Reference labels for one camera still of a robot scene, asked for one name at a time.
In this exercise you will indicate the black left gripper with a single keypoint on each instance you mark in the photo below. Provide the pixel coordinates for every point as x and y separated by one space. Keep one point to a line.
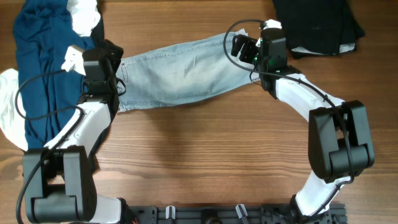
118 52

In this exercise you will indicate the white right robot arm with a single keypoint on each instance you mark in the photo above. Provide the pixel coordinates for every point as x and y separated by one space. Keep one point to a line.
339 140

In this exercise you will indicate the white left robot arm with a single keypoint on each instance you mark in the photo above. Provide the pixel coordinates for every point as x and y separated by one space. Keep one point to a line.
58 178

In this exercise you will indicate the folded dark green garment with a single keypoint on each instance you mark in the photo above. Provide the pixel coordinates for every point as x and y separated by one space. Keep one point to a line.
318 27

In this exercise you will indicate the black garment under pile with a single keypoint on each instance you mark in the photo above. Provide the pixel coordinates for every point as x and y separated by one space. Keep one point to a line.
97 33

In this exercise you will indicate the white garment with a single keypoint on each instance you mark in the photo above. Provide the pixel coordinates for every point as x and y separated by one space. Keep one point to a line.
85 17

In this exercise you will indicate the light blue denim shorts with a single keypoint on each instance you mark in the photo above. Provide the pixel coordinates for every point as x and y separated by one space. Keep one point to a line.
181 73

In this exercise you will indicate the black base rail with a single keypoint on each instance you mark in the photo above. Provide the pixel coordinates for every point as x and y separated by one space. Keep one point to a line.
265 214

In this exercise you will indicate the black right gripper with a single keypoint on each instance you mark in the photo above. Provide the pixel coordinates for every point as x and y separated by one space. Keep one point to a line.
237 46

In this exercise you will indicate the blue shirt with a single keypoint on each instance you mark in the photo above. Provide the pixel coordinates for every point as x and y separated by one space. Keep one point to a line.
43 32

